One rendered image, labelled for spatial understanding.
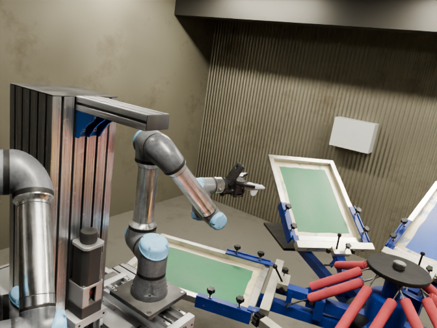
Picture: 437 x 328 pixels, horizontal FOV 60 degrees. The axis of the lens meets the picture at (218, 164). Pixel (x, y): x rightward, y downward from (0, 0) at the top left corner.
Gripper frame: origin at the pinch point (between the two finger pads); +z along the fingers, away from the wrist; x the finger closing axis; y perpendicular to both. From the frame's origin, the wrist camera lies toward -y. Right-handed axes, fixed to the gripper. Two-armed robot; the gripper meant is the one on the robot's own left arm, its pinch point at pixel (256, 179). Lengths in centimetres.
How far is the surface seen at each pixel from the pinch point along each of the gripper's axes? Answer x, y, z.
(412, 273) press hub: 54, 28, 70
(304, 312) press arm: 24, 72, 39
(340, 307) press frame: 36, 61, 51
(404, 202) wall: -98, 91, 327
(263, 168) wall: -275, 127, 247
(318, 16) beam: -194, -91, 191
